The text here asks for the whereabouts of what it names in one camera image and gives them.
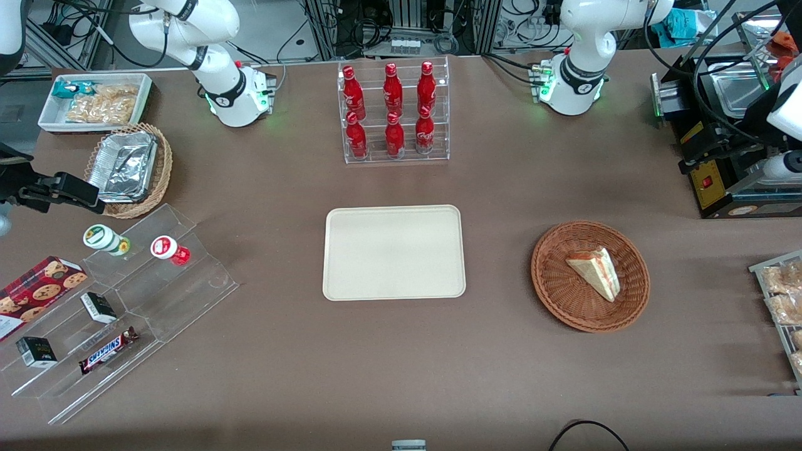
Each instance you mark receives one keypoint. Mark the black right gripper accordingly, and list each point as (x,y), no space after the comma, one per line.
(11,185)

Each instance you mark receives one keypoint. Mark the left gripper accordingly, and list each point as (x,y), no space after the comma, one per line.
(747,137)

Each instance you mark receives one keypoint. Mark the triangle sandwich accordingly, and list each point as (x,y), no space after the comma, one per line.
(597,272)

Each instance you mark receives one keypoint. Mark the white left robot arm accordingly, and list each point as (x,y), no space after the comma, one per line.
(586,37)

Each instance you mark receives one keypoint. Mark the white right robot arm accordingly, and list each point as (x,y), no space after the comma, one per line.
(219,37)

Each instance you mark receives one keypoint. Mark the light wicker basket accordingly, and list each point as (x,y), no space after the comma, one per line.
(164,163)

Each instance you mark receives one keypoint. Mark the tray of packaged pastries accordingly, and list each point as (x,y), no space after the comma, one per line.
(759,270)

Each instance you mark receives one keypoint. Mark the brown wicker basket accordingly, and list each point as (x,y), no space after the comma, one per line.
(557,288)

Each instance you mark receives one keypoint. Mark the beige plastic tray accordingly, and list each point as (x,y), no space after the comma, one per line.
(393,252)

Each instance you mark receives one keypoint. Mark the green lid white jar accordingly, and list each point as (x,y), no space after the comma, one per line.
(100,237)

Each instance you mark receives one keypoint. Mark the aluminium foil container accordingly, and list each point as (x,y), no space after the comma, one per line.
(122,166)

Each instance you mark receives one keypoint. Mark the white rectangular snack bin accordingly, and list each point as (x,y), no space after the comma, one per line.
(50,119)

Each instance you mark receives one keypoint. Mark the black machine with yellow labels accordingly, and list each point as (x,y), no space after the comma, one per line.
(708,181)

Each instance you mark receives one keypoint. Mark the metal pan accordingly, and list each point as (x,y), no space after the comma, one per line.
(739,94)

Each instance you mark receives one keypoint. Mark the clear bag of crackers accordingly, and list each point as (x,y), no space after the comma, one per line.
(106,105)

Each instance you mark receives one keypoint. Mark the teal snack packet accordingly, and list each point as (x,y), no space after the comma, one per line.
(70,89)

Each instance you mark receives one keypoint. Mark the red plaid cookie box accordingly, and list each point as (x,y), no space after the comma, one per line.
(37,291)

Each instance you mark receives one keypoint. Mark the red lid white jar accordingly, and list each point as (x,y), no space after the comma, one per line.
(164,247)

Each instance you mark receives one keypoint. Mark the wrapped bread bun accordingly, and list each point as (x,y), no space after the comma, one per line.
(797,362)
(786,309)
(784,279)

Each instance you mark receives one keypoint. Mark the small black box white label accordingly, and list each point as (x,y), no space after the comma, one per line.
(97,307)

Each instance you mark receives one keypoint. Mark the clear acrylic stepped shelf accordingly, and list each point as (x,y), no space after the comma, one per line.
(175,294)

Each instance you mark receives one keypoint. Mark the Snickers chocolate bar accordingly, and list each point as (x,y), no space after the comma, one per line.
(106,351)

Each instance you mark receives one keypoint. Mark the small black box Face print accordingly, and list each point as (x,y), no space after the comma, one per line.
(36,352)

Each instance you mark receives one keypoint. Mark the teal plastic bag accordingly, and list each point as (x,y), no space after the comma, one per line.
(683,26)

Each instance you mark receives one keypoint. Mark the red cola bottle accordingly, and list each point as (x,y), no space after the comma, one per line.
(425,134)
(353,91)
(357,139)
(393,88)
(395,138)
(427,86)

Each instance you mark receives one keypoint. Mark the clear acrylic bottle rack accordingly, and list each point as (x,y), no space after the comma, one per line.
(438,134)

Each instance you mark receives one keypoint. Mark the white power strip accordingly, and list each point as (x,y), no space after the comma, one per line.
(404,45)

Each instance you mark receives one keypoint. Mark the small grey object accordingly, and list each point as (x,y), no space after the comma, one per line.
(408,445)

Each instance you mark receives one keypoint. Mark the aluminium frame rack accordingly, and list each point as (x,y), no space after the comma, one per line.
(401,15)

